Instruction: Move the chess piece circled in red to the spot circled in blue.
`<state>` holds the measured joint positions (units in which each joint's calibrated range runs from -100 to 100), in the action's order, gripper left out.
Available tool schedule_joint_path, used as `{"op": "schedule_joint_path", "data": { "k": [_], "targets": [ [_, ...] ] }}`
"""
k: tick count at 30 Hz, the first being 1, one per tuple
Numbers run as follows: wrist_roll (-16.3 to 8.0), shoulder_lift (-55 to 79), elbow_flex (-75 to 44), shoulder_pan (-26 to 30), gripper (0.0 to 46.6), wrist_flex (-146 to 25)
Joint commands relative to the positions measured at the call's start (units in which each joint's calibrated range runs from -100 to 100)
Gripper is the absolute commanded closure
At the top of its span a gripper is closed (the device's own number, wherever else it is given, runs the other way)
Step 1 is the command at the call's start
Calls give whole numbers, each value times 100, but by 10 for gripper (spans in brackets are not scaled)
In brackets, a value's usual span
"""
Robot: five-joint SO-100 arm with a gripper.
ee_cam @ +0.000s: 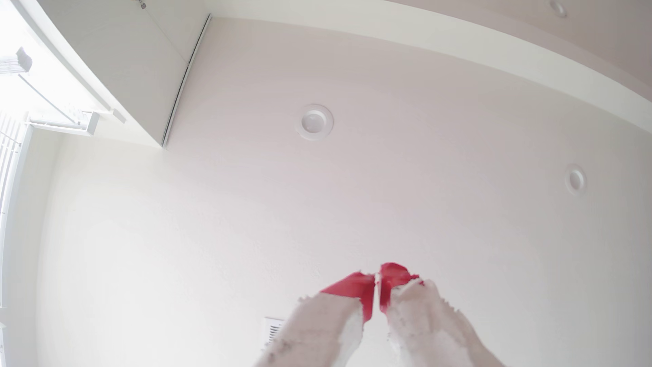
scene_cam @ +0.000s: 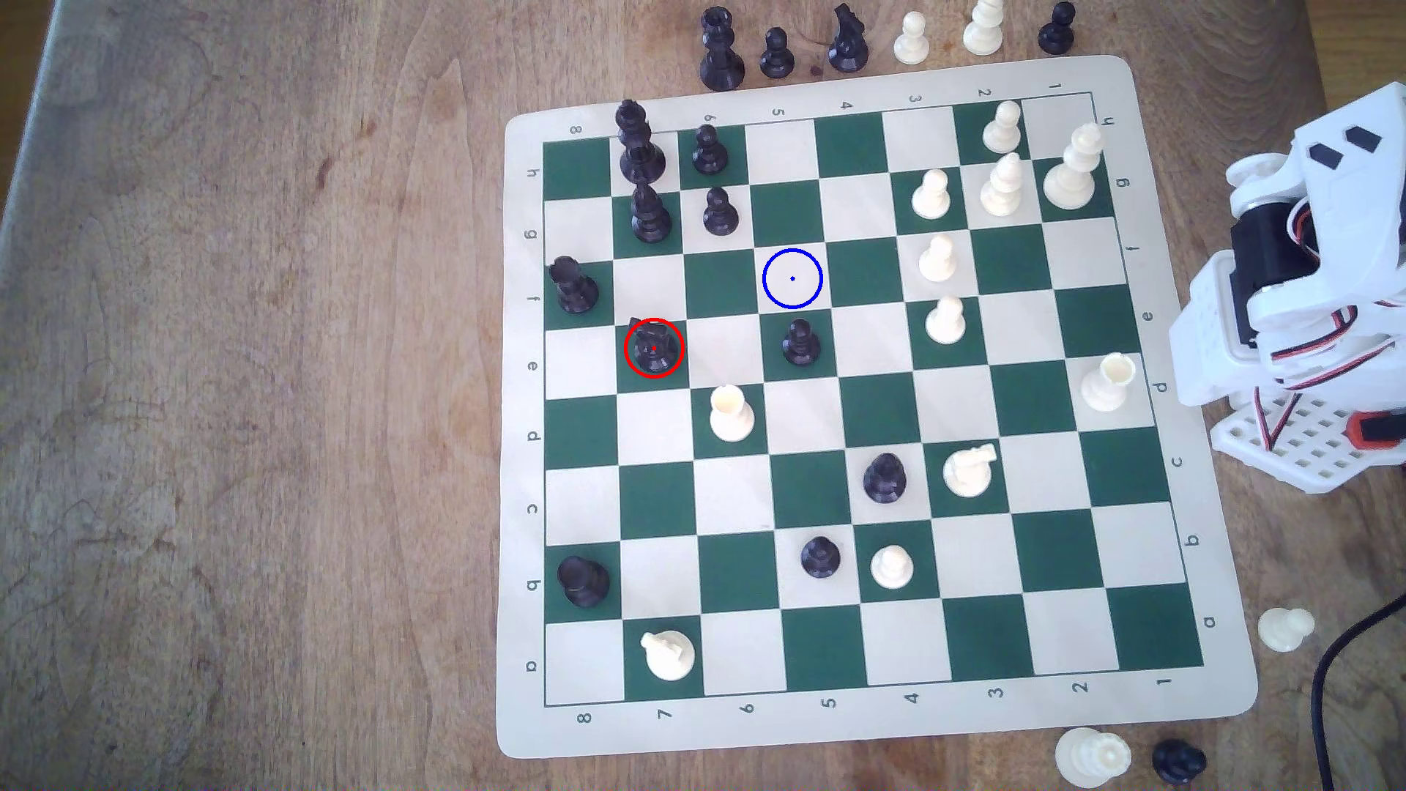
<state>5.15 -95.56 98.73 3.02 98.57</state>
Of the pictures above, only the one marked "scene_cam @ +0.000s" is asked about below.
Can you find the green and cream chess mat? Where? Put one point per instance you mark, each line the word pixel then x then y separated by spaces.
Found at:
pixel 659 500

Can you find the white queen chess piece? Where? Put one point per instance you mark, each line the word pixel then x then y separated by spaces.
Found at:
pixel 1090 758

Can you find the white king chess piece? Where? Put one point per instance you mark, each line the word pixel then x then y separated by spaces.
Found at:
pixel 1068 185

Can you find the black king chess piece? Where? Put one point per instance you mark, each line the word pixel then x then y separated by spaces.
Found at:
pixel 642 163

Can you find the white rook chess piece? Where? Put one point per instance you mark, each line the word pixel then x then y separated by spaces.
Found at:
pixel 1104 387

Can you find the black pawn chess piece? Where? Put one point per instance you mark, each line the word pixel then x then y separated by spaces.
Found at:
pixel 777 58
pixel 721 218
pixel 710 157
pixel 884 481
pixel 802 348
pixel 821 558
pixel 1057 36

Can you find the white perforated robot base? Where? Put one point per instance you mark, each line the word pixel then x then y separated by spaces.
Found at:
pixel 1307 450

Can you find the white bishop chess piece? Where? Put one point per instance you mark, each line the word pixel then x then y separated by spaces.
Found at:
pixel 1001 196
pixel 983 36

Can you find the white knight chess piece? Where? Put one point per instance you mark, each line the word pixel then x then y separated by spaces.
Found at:
pixel 967 475
pixel 668 657

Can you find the black queen chess piece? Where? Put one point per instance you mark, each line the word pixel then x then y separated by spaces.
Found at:
pixel 722 66

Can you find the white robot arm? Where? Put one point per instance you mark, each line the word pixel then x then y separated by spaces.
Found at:
pixel 1208 330

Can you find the black knight chess piece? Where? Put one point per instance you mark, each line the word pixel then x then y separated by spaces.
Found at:
pixel 847 50
pixel 1178 761
pixel 654 354

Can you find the white pawn chess piece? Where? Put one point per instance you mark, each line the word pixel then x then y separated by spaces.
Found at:
pixel 1002 134
pixel 732 420
pixel 937 264
pixel 1280 630
pixel 911 46
pixel 945 324
pixel 892 568
pixel 930 199

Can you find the black rook chess piece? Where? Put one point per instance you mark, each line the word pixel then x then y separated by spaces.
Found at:
pixel 576 291
pixel 583 581

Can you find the black bishop chess piece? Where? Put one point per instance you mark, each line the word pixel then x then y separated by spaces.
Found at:
pixel 650 223

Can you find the red and black base clamp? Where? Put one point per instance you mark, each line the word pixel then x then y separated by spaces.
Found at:
pixel 1373 431

